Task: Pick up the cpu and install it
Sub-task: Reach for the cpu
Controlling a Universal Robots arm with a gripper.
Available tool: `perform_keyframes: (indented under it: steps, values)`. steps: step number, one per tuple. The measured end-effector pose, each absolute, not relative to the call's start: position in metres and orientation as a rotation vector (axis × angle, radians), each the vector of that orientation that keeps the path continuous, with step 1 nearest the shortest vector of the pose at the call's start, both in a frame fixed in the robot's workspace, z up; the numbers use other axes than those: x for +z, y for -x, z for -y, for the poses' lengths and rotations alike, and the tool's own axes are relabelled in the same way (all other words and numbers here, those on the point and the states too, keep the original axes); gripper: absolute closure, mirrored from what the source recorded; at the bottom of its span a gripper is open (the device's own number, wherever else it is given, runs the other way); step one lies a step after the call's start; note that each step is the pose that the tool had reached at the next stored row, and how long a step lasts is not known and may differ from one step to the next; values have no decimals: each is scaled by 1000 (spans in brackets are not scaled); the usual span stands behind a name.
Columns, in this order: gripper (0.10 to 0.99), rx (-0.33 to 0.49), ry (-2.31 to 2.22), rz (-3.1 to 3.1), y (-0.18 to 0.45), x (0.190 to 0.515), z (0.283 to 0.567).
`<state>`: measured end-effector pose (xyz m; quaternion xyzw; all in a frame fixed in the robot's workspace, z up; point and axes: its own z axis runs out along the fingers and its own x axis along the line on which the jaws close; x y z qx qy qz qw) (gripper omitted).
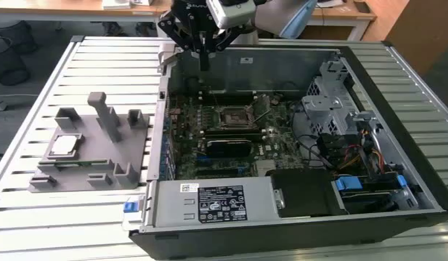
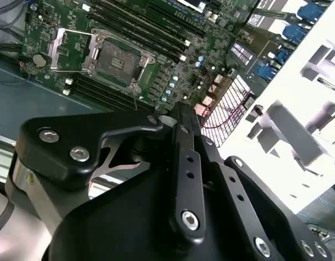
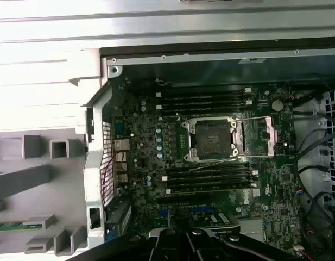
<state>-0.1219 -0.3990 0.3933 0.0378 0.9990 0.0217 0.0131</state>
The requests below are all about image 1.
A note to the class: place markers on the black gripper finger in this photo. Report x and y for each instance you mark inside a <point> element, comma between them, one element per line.
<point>177,35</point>
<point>223,40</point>

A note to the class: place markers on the silver square CPU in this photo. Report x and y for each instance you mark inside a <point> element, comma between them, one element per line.
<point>66,144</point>

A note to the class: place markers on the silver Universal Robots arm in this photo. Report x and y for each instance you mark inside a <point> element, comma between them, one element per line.
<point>266,16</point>

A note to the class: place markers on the CPU socket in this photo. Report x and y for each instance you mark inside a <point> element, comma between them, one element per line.
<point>233,119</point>

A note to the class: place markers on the black RAM slot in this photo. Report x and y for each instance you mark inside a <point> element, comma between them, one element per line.
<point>227,101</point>
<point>230,129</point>
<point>227,92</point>
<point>227,95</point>
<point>227,98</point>
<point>230,132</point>

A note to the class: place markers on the white cardboard box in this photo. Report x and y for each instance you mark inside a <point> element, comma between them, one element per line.
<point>116,4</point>

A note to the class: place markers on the wooden desk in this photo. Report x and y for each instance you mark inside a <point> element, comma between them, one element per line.
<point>82,11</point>

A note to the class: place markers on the silver metal drive cage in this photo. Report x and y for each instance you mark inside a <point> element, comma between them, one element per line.
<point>320,104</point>

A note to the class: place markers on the black graphics card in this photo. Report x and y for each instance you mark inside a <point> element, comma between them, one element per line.
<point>227,149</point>

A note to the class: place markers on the green motherboard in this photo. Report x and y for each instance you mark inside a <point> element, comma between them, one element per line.
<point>281,152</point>

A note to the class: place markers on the grey plastic parts rack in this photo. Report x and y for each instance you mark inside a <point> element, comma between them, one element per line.
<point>100,152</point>

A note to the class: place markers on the silver chipset heatsink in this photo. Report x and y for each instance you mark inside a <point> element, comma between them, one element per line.
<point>268,168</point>

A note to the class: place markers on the brown wooden cabinet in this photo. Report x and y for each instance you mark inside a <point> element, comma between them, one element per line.
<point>419,32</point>

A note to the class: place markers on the black plastic shroud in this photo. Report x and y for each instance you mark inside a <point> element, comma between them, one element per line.
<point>306,193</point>

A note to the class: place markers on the grey power supply unit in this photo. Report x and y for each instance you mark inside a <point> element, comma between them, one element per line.
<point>165,202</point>

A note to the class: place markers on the hard disk in blue carrier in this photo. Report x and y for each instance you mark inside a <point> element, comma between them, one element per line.
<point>348,183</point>

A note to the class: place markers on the blue case latch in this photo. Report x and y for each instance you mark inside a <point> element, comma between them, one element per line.
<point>131,206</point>

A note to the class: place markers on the black open PC case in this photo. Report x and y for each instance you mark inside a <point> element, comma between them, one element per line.
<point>317,239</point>

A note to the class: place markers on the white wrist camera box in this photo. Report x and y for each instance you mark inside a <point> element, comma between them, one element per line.
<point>230,13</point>

